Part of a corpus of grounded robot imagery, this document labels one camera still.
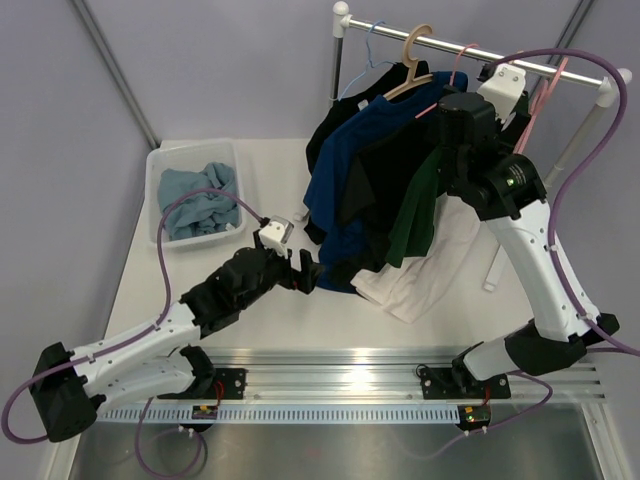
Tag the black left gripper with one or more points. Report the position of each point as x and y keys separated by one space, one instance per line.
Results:
x=303 y=280

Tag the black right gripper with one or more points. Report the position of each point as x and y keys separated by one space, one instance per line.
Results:
x=509 y=137

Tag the pink plastic hanger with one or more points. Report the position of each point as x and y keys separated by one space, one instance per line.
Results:
x=538 y=104

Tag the light blue t-shirt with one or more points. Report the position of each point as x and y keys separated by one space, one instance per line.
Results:
x=201 y=214

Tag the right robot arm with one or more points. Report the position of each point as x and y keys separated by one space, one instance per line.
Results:
x=507 y=195

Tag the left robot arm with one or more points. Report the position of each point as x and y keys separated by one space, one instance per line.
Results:
x=73 y=387

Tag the beige wooden hanger left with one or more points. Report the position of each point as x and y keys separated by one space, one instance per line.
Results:
x=411 y=62

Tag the black t-shirt middle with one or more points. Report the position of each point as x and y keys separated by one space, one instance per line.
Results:
x=376 y=185

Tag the black t-shirt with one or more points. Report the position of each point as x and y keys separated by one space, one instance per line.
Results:
x=343 y=110
x=376 y=185

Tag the black t-shirt back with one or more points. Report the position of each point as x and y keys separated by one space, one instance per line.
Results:
x=343 y=110

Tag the green and white raglan shirt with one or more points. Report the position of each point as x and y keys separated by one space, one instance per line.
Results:
x=430 y=239

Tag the white metal clothes rack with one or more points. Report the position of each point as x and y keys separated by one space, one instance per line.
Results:
x=612 y=89

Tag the white plastic basket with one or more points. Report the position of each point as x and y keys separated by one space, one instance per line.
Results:
x=191 y=194

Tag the left small circuit board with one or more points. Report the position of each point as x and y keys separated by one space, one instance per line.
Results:
x=205 y=412

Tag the small circuit board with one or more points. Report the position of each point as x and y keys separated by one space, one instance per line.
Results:
x=474 y=417
x=205 y=412

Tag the right small circuit board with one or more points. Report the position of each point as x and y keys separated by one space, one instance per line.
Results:
x=474 y=417

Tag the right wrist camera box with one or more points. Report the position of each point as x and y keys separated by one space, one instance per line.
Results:
x=504 y=89

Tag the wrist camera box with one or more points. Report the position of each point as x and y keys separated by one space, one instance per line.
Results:
x=504 y=89
x=275 y=235

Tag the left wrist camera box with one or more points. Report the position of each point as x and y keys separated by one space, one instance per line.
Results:
x=275 y=235

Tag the pink wire hanger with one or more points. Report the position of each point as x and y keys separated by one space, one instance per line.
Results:
x=451 y=79

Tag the aluminium rail frame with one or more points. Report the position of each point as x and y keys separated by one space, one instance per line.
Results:
x=380 y=375

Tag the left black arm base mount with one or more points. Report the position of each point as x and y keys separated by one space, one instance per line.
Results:
x=230 y=381

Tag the light blue wire hanger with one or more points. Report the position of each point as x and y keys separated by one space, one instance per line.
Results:
x=370 y=63

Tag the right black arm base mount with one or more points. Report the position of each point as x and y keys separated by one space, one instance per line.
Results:
x=437 y=383

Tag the white perforated cable duct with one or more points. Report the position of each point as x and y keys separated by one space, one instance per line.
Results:
x=336 y=414

